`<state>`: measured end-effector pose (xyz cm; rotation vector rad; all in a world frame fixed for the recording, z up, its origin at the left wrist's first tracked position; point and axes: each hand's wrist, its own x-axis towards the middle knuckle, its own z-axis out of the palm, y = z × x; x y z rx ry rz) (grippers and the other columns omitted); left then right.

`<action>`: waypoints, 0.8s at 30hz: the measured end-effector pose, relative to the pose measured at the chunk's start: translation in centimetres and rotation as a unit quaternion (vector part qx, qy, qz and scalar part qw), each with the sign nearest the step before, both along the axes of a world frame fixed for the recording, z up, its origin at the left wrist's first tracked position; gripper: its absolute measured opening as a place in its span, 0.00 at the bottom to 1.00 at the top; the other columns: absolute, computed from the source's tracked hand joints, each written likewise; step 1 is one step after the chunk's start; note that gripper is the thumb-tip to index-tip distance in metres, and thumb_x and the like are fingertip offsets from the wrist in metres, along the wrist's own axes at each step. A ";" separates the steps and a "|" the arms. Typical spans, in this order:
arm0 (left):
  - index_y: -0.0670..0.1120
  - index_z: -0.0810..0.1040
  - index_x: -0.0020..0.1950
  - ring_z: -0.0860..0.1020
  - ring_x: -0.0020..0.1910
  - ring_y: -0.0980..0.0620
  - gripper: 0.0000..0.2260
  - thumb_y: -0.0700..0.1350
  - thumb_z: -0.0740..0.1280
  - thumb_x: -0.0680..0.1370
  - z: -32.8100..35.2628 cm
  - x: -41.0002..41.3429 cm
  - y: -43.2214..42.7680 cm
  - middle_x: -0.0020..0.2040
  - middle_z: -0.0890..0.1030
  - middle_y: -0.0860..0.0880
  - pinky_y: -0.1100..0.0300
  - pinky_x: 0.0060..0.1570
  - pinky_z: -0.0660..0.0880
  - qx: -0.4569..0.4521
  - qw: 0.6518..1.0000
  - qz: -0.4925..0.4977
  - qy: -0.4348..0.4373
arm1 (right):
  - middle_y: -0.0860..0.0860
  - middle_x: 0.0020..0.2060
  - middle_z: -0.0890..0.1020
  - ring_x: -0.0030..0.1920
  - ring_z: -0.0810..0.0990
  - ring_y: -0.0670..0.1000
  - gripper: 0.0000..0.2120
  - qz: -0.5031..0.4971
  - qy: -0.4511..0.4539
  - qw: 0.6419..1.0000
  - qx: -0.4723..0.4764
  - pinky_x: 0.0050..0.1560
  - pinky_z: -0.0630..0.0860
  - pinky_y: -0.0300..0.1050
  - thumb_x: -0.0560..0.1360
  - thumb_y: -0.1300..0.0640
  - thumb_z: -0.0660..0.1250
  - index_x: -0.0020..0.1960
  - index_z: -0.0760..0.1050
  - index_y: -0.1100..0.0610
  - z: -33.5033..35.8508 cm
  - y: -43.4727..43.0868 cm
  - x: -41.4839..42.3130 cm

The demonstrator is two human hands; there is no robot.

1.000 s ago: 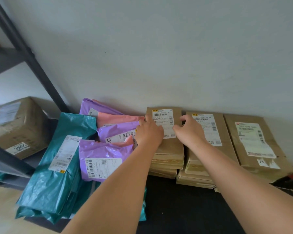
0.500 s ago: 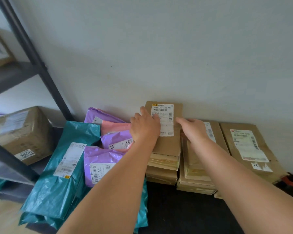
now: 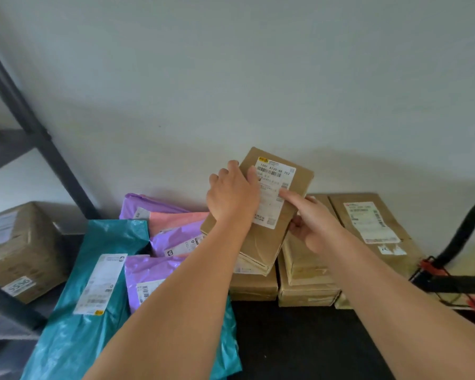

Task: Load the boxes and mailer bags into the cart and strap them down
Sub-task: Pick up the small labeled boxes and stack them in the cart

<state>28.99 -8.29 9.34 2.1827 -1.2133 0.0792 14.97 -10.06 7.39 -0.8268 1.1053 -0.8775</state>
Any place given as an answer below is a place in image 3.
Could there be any black wire mesh cart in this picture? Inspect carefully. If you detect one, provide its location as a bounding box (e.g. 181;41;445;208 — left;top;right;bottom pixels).
410;193;475;333

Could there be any teal package long label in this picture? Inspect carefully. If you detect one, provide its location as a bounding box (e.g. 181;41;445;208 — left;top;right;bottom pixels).
22;218;151;380

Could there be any person's right hand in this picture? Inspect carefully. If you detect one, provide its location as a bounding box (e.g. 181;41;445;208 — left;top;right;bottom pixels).
278;187;345;256

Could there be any small brown cardboard box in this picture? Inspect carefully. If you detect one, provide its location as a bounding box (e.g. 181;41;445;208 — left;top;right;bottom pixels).
229;192;426;309

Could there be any black metal shelf rack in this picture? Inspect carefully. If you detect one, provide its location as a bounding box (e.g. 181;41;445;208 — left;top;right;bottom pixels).
0;35;102;345

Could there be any purple mailer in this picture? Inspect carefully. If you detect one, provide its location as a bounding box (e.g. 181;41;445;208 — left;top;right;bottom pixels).
119;193;191;220
149;225;206;258
125;254;187;315

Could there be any person's left forearm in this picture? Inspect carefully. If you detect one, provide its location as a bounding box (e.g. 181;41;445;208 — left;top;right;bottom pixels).
83;223;258;380

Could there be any bulky taped cardboard box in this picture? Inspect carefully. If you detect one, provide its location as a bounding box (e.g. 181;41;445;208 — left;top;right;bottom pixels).
0;201;69;305

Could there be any small box yellow-tag label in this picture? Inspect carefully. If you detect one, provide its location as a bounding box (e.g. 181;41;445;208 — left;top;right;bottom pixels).
199;146;316;278

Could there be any black low metal table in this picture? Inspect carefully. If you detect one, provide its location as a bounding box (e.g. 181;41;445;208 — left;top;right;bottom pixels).
229;298;398;380

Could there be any person's right forearm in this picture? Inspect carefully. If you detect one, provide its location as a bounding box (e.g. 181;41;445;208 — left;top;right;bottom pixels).
316;229;475;380

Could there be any person's left hand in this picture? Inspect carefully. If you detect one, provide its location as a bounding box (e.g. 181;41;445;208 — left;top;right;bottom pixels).
205;160;262;234

